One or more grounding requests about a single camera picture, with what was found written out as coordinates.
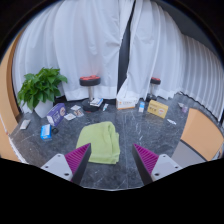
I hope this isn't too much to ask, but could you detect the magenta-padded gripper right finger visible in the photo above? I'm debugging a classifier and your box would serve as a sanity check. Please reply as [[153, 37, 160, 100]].
[[131, 143, 184, 186]]

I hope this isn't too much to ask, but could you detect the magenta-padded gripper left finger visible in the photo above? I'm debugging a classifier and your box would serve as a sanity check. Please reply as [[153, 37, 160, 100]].
[[40, 142, 92, 185]]

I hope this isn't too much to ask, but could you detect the light green towel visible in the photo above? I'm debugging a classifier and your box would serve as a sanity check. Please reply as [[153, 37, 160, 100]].
[[75, 121, 121, 165]]

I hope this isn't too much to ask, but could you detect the blue cardboard box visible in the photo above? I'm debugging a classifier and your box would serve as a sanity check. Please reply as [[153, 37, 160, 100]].
[[40, 123, 53, 141]]

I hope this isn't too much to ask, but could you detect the white printed flat packet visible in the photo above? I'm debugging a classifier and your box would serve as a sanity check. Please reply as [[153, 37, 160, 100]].
[[63, 113, 77, 121]]

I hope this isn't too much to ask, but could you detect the brown printed flat packet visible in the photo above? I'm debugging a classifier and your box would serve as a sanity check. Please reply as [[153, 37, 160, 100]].
[[73, 109, 85, 118]]

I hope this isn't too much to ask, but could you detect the purple cardboard box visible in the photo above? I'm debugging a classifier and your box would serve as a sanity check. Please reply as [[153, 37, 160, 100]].
[[46, 102, 67, 128]]

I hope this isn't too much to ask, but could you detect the yellow cardboard box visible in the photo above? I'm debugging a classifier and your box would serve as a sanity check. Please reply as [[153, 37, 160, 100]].
[[146, 99, 170, 120]]

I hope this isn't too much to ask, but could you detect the orange wooden furniture panel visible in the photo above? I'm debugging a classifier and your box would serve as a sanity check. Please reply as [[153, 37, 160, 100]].
[[171, 107, 224, 168]]

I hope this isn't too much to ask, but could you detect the small blue and white box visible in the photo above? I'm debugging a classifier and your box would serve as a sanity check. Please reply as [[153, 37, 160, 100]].
[[138, 101, 146, 114]]

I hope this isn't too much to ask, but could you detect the white box with orange print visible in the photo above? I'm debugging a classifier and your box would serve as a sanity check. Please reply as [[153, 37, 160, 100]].
[[115, 97, 138, 111]]

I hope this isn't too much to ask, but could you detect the white booklet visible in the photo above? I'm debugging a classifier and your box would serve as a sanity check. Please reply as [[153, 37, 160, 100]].
[[89, 97, 104, 108]]

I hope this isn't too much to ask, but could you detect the black stool with red seat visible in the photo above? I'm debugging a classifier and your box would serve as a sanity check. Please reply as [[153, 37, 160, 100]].
[[145, 76, 162, 103], [79, 75, 104, 113]]

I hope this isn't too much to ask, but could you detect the green potted plant, white pot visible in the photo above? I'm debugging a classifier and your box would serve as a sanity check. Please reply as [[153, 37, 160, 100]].
[[17, 67, 69, 119]]

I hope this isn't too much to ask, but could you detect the white curtain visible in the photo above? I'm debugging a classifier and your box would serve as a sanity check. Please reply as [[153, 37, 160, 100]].
[[116, 0, 185, 101], [12, 0, 135, 114]]

